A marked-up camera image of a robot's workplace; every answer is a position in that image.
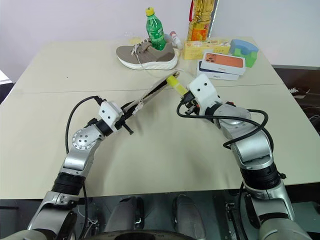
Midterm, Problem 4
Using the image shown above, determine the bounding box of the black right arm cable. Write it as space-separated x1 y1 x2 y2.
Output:
176 100 274 151

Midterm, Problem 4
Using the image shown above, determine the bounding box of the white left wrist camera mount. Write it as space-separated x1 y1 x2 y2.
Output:
97 99 124 132

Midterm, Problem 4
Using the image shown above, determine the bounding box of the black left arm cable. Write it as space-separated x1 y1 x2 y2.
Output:
64 95 106 154

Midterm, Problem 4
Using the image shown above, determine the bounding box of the white box at table side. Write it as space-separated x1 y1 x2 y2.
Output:
0 69 14 85

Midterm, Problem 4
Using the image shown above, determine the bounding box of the black equipment beside table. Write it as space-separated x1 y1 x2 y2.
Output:
271 64 320 137

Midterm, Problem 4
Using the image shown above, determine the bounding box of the taupe sneaker with white sole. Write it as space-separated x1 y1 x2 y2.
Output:
115 38 179 71

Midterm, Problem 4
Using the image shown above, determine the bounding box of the white phone box orange print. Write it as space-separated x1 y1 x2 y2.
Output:
200 51 247 76

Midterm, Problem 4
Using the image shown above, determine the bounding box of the small white red-capped bottle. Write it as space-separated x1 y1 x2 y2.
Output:
169 30 183 49

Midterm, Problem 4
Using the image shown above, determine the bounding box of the beige grid pouch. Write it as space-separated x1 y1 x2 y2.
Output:
121 70 182 119

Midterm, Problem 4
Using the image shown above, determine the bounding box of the blue and green foam block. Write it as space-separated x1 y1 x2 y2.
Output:
229 38 260 69

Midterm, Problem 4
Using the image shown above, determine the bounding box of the green plastic soda bottle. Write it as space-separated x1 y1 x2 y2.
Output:
145 7 168 51

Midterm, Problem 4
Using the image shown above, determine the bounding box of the white phone box blue print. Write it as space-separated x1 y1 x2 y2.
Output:
195 60 241 82

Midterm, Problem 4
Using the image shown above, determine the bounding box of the yellow highlighter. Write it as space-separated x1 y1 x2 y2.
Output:
166 75 189 97

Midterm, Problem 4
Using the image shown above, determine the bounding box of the dark rounded robot foot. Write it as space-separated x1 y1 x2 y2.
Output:
171 194 207 240
103 195 146 234

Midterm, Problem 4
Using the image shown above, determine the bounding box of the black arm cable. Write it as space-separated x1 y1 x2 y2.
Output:
64 95 106 154
176 100 274 151

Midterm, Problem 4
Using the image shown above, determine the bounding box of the large yellow cooking oil bottle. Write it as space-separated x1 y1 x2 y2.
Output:
186 0 221 42

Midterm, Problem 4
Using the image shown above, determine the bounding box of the yellow cardboard food box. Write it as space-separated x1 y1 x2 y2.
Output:
183 38 232 61

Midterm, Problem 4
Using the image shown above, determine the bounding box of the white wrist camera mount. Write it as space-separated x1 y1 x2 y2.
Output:
187 74 223 117
97 99 124 132

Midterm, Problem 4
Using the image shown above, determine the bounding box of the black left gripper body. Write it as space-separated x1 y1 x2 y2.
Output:
113 107 135 136

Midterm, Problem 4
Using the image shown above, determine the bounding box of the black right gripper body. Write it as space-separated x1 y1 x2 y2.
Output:
180 92 202 116

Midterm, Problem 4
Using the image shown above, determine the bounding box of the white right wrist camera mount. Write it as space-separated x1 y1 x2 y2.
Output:
187 74 223 117

